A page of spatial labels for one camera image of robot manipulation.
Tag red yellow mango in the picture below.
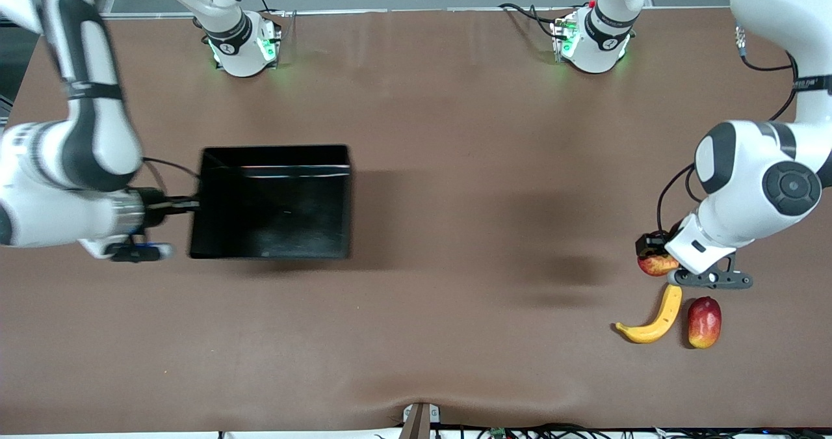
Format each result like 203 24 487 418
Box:
687 296 723 349

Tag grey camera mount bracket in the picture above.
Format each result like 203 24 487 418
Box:
403 402 441 439

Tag black arm base cables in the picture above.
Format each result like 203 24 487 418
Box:
499 2 566 40

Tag black rectangular plastic box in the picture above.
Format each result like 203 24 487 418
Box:
187 144 353 260

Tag yellow banana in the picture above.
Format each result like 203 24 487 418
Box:
615 283 683 344

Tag brown table cover mat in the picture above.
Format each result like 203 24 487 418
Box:
0 7 832 434

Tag red yellow apple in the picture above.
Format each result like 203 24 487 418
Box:
637 252 681 278

